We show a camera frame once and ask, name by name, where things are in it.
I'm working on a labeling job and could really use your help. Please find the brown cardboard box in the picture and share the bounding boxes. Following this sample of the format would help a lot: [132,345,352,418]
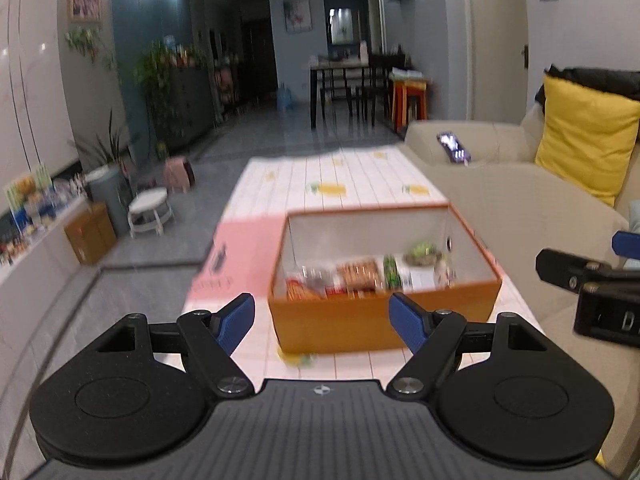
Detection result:
[65,203,117,266]

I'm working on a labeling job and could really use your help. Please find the yellow cushion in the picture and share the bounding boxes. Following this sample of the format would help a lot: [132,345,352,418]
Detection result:
[535,75,639,206]

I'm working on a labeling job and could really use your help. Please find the orange stacked stools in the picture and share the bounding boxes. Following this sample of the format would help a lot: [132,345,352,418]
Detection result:
[390,73,431,133]

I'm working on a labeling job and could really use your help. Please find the white TV cabinet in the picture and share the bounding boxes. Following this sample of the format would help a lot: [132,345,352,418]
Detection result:
[1,197,89,413]

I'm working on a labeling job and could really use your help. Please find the framed wall picture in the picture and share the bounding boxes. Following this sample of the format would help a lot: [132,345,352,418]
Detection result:
[67,0,102,23]

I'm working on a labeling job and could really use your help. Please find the green nut snack bag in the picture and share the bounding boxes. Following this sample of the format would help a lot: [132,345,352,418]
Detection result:
[402,242,442,266]

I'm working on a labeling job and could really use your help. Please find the dark dining table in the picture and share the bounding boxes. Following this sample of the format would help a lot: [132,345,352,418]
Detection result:
[309,54,405,130]

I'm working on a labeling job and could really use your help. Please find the smartphone on sofa arm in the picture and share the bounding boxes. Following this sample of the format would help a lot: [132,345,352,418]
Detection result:
[436,131,471,166]

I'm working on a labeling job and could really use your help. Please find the red foil snack bag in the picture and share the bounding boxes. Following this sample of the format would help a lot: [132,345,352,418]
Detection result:
[285,266,344,301]

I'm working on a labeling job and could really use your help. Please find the green sausage stick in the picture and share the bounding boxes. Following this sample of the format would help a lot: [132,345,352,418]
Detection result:
[383,255,402,290]

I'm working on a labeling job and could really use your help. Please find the pink small heater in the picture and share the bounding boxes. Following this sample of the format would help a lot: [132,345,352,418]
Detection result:
[164,156,195,193]

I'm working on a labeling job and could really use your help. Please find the grey plant pot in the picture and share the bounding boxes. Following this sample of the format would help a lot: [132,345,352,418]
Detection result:
[85,165,132,237]

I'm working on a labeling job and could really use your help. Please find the beige sofa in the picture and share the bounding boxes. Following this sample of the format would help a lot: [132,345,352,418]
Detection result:
[401,106,639,477]

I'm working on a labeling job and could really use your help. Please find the Mimi shrimp stick bag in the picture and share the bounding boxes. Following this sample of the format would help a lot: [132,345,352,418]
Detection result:
[336,259,383,292]

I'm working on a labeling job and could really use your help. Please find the blue water bottle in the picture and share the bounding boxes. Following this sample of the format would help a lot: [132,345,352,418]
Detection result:
[277,84,295,113]

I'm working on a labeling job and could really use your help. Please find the white round stool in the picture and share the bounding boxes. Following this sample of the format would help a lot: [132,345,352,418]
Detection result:
[127,188,174,238]

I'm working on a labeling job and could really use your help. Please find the orange cardboard box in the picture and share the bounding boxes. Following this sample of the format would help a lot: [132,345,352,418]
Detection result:
[268,203,502,354]

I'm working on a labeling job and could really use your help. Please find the dark sideboard cabinet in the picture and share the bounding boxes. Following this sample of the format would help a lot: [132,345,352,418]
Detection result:
[166,66,216,151]

